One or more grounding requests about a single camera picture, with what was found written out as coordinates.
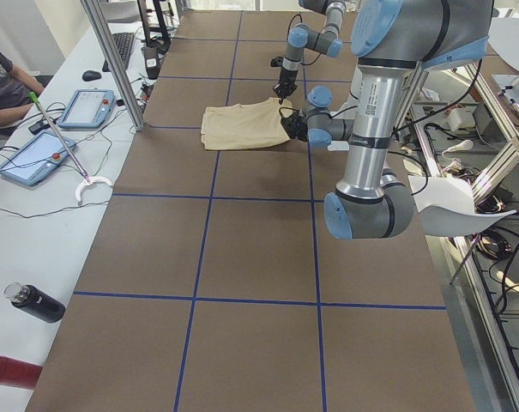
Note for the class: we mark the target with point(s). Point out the red bottle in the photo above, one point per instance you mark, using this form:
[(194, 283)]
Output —
[(18, 373)]

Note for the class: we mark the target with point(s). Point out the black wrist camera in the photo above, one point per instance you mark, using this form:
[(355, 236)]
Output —
[(276, 62), (284, 118)]

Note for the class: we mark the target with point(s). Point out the far blue teach pendant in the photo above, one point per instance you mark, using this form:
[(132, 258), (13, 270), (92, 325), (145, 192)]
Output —
[(88, 109)]

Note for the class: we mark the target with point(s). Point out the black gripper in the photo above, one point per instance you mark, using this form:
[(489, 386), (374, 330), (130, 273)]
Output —
[(296, 127), (286, 80)]

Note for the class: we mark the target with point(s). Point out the seated person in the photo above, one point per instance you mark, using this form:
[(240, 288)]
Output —
[(16, 85)]

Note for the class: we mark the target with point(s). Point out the black thermos bottle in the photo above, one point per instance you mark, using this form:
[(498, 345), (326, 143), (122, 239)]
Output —
[(35, 302)]

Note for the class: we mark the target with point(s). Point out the black monitor stand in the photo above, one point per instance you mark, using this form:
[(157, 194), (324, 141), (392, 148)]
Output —
[(154, 26)]

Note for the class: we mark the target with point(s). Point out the aluminium frame post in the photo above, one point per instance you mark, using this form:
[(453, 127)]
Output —
[(104, 36)]

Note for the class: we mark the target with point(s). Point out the black keyboard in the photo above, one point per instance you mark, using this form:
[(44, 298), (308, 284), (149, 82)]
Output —
[(124, 43)]

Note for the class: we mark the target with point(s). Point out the beige long-sleeve printed shirt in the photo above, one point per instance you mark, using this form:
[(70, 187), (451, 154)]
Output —
[(242, 126)]

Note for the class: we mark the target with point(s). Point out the near blue teach pendant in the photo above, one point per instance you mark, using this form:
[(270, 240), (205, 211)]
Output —
[(36, 160)]

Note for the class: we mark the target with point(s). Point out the blue teach pendant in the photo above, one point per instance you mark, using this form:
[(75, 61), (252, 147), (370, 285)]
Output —
[(88, 109), (36, 160)]

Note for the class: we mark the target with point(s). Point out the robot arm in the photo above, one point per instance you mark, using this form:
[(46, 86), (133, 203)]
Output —
[(301, 37), (389, 39)]

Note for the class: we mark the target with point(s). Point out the black computer mouse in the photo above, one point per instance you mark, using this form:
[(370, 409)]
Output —
[(90, 75)]

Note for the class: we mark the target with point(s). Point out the white hook reacher stick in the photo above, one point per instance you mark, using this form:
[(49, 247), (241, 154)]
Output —
[(88, 180)]

